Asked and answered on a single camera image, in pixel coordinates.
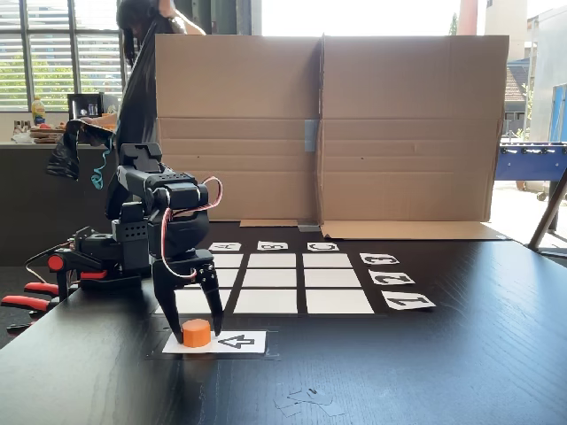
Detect yellow bottle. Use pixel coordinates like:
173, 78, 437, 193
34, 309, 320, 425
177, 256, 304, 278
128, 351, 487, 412
30, 97, 47, 127

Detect paper label number 2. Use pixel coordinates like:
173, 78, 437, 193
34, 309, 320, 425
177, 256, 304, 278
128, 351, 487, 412
368, 270, 416, 287

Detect red handled spring clamp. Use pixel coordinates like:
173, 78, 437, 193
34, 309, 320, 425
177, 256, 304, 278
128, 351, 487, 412
0, 281, 62, 318

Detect black shelf with glasses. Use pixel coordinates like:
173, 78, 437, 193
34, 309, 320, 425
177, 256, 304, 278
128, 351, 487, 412
66, 92, 119, 121

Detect white nine-square paper grid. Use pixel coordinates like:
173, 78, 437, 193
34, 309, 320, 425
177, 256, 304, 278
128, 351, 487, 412
153, 251, 377, 316

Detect person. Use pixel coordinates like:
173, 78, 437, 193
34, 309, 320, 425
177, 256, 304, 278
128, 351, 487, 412
82, 0, 207, 130

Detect wooden boards with food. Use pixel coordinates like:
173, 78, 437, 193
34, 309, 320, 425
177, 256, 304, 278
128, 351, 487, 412
28, 122, 72, 145

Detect brown cardboard panel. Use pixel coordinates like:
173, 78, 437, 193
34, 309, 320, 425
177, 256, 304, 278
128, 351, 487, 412
154, 34, 325, 228
318, 33, 511, 243

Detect black counter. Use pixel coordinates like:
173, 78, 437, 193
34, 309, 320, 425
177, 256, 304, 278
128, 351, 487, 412
0, 142, 117, 267

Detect red white servo cable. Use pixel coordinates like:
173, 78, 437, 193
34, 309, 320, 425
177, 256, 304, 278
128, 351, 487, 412
159, 175, 224, 282

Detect teal bag ribbon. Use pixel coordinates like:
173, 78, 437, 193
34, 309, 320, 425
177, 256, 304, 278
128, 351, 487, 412
90, 127, 121, 191

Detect round orange token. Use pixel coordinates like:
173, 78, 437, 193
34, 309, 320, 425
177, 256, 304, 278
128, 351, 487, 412
181, 318, 213, 349

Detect slanted wooden leg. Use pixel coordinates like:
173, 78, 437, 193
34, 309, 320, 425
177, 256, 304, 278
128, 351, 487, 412
527, 167, 567, 259

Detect black plastic bag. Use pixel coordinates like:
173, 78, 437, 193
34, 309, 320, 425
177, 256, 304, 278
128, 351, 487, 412
45, 15, 178, 182

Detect white arrow paper sheet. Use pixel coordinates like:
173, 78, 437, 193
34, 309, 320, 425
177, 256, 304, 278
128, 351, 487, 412
161, 330, 268, 355

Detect blue foosball table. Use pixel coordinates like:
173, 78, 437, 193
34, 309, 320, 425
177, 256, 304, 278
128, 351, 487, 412
493, 141, 567, 203

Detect thin base cable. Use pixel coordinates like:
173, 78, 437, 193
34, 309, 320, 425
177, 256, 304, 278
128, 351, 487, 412
24, 241, 74, 284

